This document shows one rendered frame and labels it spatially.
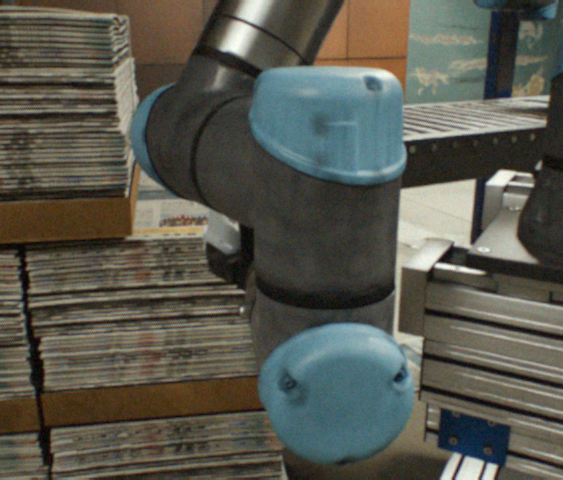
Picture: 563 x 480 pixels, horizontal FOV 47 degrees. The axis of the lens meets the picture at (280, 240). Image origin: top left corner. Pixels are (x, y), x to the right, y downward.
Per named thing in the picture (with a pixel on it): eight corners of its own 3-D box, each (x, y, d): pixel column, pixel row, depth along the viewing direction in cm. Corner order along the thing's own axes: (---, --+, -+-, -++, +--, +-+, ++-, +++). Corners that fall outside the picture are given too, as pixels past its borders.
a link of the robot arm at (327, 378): (432, 321, 30) (420, 475, 33) (371, 246, 41) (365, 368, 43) (263, 331, 29) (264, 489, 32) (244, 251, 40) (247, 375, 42)
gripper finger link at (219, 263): (236, 233, 61) (289, 259, 54) (236, 251, 62) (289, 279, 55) (191, 242, 59) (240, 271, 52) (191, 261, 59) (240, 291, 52)
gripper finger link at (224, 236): (208, 180, 63) (259, 200, 56) (210, 238, 65) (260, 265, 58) (179, 184, 62) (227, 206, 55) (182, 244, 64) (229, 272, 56)
